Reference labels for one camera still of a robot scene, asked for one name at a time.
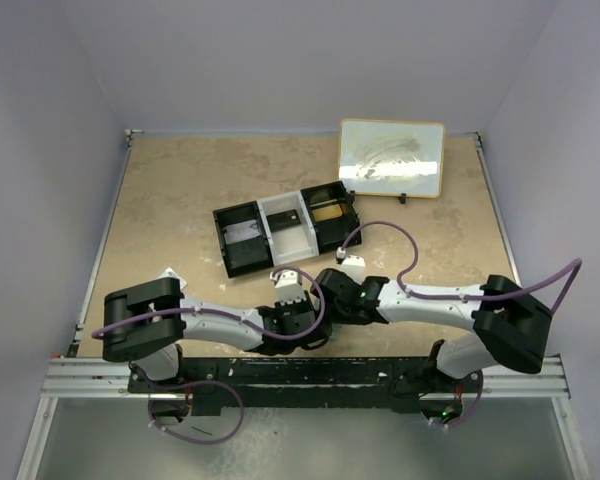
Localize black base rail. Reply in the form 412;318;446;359
129;357;483;416

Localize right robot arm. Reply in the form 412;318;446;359
317;268;553;391

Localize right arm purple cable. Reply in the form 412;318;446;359
335;220;584;314

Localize aluminium frame rail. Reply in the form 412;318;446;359
482;355;571;398

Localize black white sorting tray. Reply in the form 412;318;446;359
213;181;362;278

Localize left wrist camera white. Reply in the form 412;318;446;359
270;269;305;304

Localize gold card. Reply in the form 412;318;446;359
311;202;344;222

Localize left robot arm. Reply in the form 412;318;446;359
91;269;332;392

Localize silver VIP card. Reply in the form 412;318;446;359
223;219;262;245

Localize white board wooden frame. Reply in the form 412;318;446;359
338;118;446;199

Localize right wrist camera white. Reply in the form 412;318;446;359
336;255;366;278

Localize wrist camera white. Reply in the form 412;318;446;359
336;255;366;278
270;269;305;304

